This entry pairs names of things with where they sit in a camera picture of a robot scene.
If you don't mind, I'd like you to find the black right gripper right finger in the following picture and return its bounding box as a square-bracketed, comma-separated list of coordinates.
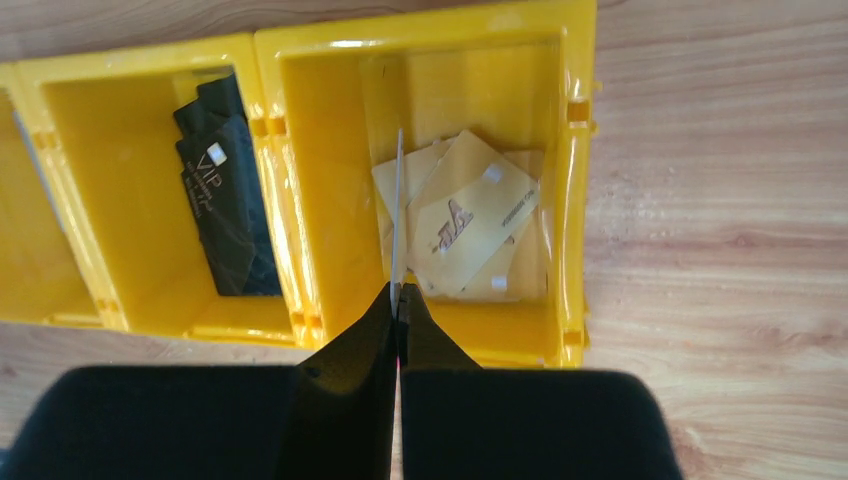
[398, 284, 682, 479]

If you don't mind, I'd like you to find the yellow bin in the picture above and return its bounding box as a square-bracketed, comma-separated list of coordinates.
[11, 33, 307, 346]
[1, 62, 108, 330]
[254, 1, 597, 367]

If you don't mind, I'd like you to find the yellow bin right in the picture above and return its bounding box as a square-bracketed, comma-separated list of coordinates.
[254, 1, 597, 367]

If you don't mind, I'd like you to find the yellow bin left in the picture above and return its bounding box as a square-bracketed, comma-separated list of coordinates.
[1, 62, 108, 330]

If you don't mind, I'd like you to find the black VIP cards pile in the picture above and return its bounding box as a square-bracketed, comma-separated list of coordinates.
[173, 75, 282, 297]

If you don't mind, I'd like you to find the yellow bin middle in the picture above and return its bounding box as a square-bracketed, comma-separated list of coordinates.
[11, 33, 307, 346]

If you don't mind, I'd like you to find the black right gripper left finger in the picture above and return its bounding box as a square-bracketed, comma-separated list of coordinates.
[1, 287, 396, 479]

